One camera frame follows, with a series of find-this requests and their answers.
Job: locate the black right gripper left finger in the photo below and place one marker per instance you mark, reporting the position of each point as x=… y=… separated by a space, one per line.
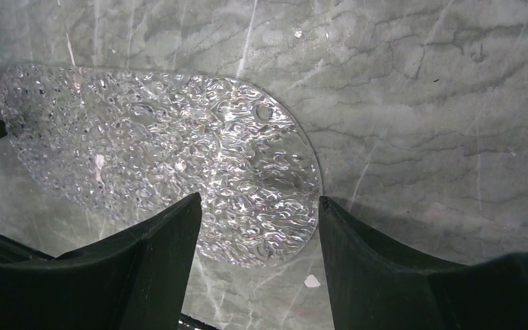
x=133 y=279

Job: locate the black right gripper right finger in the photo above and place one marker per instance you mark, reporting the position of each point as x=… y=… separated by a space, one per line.
x=376 y=282

